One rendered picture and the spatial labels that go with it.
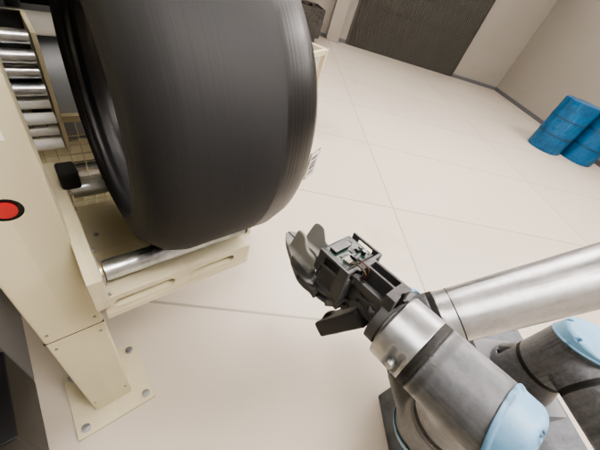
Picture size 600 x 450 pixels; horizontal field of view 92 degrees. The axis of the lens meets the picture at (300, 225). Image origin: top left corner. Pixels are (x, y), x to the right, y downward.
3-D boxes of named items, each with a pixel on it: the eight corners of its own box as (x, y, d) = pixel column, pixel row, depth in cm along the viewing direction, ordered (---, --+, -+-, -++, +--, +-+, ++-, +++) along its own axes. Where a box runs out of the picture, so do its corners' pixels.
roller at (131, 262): (99, 277, 58) (92, 259, 59) (102, 287, 61) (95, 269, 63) (250, 226, 78) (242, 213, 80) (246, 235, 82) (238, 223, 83)
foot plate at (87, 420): (79, 442, 107) (78, 440, 106) (62, 376, 119) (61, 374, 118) (155, 395, 123) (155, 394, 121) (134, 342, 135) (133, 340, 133)
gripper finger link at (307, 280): (307, 247, 47) (345, 284, 42) (305, 255, 48) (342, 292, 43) (284, 258, 44) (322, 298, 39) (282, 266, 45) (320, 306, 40)
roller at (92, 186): (65, 190, 70) (60, 178, 72) (70, 203, 74) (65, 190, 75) (203, 166, 91) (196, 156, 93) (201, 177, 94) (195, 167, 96)
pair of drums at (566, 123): (596, 170, 534) (647, 126, 475) (545, 156, 510) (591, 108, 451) (570, 150, 586) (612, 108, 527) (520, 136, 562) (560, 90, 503)
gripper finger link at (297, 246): (292, 211, 47) (332, 245, 42) (287, 238, 50) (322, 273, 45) (277, 216, 45) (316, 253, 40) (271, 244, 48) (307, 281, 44)
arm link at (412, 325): (423, 349, 40) (382, 392, 35) (395, 322, 43) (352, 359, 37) (456, 311, 35) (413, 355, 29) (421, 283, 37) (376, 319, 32)
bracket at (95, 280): (96, 312, 59) (85, 287, 53) (54, 194, 77) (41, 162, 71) (115, 305, 61) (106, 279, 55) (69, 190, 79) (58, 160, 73)
